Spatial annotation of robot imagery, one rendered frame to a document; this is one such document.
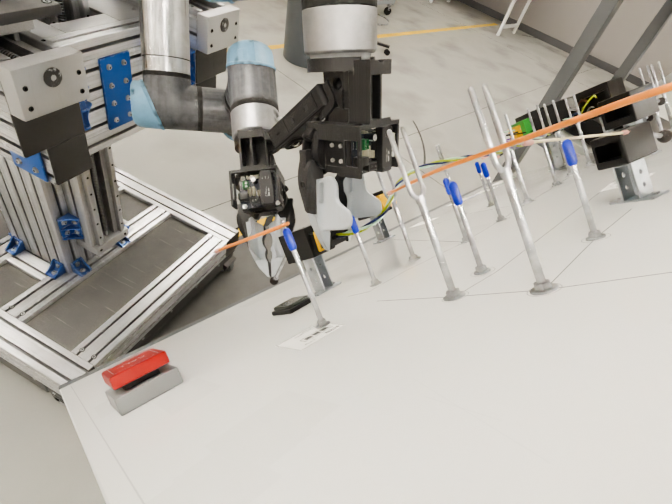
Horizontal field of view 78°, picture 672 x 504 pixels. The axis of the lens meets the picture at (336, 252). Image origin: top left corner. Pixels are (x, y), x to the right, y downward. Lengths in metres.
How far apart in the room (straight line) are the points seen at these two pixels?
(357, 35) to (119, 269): 1.43
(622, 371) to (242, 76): 0.61
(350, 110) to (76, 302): 1.36
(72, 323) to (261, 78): 1.14
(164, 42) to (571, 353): 0.70
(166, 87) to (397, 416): 0.66
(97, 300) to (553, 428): 1.56
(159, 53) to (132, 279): 1.06
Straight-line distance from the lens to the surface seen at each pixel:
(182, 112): 0.77
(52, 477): 1.62
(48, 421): 1.69
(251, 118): 0.66
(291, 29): 4.03
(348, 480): 0.19
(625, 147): 0.49
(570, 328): 0.25
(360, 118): 0.44
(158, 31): 0.78
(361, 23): 0.45
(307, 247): 0.53
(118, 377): 0.42
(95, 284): 1.69
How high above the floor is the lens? 1.49
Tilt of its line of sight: 43 degrees down
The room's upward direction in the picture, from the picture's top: 18 degrees clockwise
